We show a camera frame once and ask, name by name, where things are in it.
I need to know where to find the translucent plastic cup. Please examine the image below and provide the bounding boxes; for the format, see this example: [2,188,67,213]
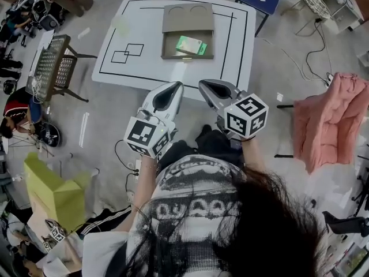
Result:
[111,13,131,36]

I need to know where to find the black white backpack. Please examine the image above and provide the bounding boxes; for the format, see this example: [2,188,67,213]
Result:
[31,0,61,31]

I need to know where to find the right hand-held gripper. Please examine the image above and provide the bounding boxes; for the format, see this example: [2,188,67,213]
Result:
[198,79,269,140]

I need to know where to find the white wire basket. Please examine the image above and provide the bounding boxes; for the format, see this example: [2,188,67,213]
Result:
[299,0,330,19]

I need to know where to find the yellow-green cardboard box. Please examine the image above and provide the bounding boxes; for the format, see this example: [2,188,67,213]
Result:
[23,151,92,233]

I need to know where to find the white paper sheet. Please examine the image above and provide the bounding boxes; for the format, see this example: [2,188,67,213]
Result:
[36,29,55,51]

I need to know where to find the person's right forearm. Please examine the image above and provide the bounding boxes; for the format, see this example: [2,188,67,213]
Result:
[240,137,269,171]

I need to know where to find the person's black trousers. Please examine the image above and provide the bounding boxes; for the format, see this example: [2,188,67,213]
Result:
[157,124,246,167]

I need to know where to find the black helmet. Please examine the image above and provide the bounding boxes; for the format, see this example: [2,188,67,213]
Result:
[2,79,18,95]

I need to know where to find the black mesh metal table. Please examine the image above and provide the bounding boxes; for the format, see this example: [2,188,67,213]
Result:
[25,34,98,103]

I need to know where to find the green packet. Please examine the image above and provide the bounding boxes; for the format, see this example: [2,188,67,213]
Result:
[175,35,209,55]

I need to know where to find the black round bag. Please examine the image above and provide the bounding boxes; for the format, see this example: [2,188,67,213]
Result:
[36,121,62,148]

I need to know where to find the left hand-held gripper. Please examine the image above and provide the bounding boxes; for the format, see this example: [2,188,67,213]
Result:
[123,81,185,159]

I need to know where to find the white desk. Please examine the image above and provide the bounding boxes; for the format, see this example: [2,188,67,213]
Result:
[291,0,364,34]

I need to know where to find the white cable bundle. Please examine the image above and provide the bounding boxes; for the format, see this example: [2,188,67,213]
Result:
[30,76,44,98]

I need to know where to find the person's left forearm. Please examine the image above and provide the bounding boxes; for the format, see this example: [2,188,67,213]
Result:
[131,154,160,232]

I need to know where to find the pink jacket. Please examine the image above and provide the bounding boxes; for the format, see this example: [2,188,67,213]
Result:
[293,72,369,175]

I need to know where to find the person's black white printed shirt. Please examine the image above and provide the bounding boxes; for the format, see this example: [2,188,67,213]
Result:
[82,154,328,277]

